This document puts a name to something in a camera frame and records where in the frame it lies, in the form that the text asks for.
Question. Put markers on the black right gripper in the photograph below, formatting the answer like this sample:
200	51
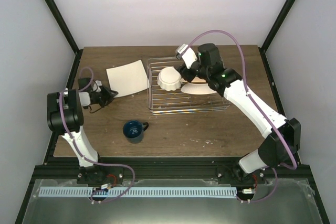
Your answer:
185	74

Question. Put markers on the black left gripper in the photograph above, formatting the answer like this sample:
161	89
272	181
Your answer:
108	95

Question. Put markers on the round bird pattern plate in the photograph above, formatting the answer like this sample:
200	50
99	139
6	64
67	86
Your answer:
198	80

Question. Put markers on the floral orange rimmed plate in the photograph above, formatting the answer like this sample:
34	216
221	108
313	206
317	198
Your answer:
197	89

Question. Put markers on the white scalloped bowl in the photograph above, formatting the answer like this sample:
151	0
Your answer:
169	79

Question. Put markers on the square bird pattern plate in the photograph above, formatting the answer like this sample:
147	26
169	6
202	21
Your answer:
128	79

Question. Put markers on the wire dish rack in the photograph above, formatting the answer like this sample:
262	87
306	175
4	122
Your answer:
174	102

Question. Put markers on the dark blue mug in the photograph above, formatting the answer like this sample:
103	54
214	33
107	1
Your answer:
134	131

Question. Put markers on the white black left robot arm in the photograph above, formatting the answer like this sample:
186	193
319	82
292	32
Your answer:
65	116

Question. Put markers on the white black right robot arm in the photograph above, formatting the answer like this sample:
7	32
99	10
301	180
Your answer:
281	135

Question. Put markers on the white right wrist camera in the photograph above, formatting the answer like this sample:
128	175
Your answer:
185	53

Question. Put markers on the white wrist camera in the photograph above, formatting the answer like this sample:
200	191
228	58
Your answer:
185	53
96	86

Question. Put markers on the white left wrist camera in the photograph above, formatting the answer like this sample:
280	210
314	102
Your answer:
96	86

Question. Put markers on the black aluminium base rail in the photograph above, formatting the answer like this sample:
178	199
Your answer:
222	169

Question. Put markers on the light blue slotted cable duct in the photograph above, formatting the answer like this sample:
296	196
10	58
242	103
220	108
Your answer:
141	192

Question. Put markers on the left black frame post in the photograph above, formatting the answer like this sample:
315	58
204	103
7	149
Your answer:
62	25

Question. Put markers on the black frame post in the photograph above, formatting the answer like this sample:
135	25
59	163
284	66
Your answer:
62	25
288	4

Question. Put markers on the right black frame post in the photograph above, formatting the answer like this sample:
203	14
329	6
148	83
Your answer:
288	4

